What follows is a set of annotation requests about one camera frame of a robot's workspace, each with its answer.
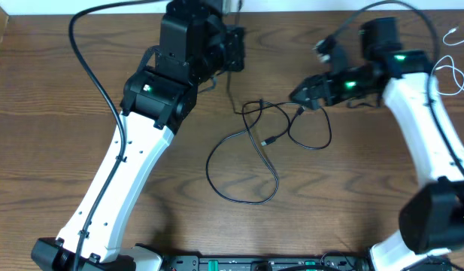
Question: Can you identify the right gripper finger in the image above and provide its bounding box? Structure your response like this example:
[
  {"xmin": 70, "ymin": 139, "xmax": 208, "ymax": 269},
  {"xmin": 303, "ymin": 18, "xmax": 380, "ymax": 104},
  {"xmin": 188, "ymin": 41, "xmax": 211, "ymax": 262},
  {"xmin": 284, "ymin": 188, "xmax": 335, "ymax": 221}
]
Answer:
[
  {"xmin": 291, "ymin": 90, "xmax": 321, "ymax": 111},
  {"xmin": 290, "ymin": 75, "xmax": 323, "ymax": 96}
]

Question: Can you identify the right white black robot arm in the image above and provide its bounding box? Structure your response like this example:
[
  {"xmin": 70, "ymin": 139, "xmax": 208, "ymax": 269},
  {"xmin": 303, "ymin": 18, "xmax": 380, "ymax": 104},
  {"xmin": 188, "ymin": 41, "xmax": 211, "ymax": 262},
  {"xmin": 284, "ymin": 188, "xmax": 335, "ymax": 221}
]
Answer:
[{"xmin": 290, "ymin": 17, "xmax": 464, "ymax": 270}]

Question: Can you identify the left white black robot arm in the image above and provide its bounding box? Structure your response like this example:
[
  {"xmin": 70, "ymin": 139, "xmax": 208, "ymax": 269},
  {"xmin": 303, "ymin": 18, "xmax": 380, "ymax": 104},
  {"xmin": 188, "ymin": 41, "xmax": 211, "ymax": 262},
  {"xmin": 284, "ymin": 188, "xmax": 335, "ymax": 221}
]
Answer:
[{"xmin": 31, "ymin": 0, "xmax": 244, "ymax": 270}]

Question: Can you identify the white usb cable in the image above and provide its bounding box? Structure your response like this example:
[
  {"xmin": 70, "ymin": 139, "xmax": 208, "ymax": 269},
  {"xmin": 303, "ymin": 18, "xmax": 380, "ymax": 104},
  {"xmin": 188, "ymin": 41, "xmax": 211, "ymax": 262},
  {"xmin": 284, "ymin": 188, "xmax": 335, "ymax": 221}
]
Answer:
[{"xmin": 430, "ymin": 26, "xmax": 464, "ymax": 96}]

